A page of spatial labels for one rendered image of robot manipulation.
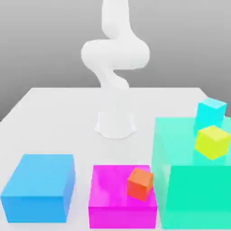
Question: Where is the small orange cube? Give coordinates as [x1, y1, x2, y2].
[126, 167, 154, 202]

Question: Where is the small cyan cube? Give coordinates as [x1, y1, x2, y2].
[194, 97, 228, 131]

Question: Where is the small yellow cube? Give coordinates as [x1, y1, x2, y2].
[195, 125, 231, 161]

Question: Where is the large blue box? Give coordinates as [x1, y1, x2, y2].
[0, 153, 76, 224]

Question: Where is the large magenta box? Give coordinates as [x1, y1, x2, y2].
[88, 164, 158, 229]

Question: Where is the large turquoise box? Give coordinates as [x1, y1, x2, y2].
[151, 116, 231, 230]

